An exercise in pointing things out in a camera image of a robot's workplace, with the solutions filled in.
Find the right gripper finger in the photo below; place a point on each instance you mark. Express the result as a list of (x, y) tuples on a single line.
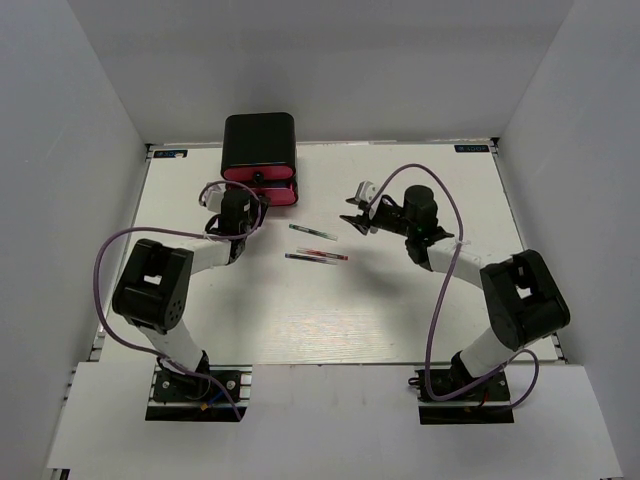
[(360, 222), (360, 203)]

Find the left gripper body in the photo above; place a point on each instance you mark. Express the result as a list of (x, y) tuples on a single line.
[(254, 207)]

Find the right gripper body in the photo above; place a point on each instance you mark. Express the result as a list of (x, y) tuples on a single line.
[(392, 218)]

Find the pink top drawer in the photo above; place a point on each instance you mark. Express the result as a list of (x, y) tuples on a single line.
[(260, 174)]

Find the pink drawer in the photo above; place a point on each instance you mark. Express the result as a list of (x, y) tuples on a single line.
[(280, 195), (260, 174)]

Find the green pen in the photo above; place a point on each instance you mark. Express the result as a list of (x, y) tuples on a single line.
[(313, 232)]

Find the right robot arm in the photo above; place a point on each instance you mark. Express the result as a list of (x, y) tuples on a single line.
[(523, 302)]

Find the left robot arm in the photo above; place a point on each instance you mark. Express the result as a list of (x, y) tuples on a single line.
[(152, 291)]

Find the blue pen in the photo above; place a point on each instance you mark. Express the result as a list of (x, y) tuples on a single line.
[(309, 258)]

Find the black drawer cabinet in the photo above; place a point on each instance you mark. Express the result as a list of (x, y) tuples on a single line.
[(260, 139)]

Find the red pen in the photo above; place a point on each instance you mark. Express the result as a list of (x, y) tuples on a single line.
[(322, 254)]

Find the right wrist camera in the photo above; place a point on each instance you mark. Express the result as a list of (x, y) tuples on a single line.
[(366, 190)]

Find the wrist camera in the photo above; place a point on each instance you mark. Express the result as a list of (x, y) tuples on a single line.
[(366, 190), (211, 197)]

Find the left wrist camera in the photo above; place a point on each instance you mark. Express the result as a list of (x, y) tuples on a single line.
[(211, 197)]

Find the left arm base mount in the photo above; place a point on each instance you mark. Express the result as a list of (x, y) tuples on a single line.
[(177, 398)]

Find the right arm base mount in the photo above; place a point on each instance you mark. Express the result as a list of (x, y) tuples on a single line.
[(487, 404)]

